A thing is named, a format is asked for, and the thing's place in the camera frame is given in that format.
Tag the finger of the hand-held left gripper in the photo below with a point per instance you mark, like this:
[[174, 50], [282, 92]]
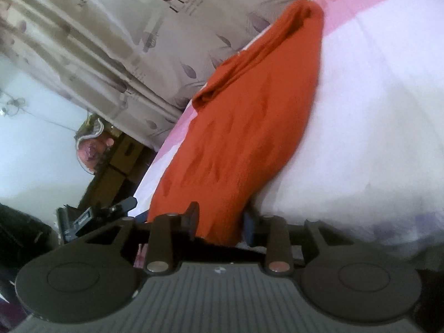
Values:
[[121, 206]]

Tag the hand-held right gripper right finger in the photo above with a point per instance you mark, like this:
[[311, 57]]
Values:
[[248, 229]]

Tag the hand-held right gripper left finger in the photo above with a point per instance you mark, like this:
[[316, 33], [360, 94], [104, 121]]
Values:
[[191, 220]]

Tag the red small garment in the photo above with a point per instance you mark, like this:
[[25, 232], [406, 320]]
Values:
[[249, 111]]

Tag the brown wooden cabinet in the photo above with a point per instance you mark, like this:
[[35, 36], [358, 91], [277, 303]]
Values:
[[118, 166]]

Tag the dark cloth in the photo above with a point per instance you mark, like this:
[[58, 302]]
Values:
[[20, 236]]

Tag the floral patterned cloth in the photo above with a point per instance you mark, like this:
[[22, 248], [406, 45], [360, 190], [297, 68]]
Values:
[[91, 145]]

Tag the beige leaf print curtain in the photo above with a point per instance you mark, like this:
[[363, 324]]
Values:
[[104, 41]]

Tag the pink checked bed sheet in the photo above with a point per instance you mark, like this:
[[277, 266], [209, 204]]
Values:
[[381, 111]]

